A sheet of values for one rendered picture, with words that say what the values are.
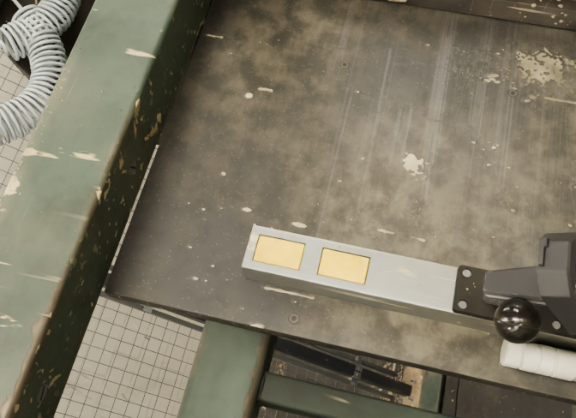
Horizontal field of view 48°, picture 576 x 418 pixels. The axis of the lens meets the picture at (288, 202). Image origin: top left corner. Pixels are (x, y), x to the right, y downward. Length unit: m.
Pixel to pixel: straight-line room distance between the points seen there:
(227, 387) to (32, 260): 0.24
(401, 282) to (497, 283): 0.12
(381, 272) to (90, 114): 0.36
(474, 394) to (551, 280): 2.37
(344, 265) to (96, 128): 0.30
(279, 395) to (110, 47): 0.44
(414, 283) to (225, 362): 0.23
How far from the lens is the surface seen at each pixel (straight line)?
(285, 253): 0.68
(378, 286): 0.67
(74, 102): 0.75
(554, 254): 0.53
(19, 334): 0.65
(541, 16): 0.92
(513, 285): 0.58
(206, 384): 0.73
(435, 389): 1.82
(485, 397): 2.83
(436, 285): 0.68
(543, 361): 0.70
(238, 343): 0.73
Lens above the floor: 1.94
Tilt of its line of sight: 21 degrees down
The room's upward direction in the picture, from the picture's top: 65 degrees counter-clockwise
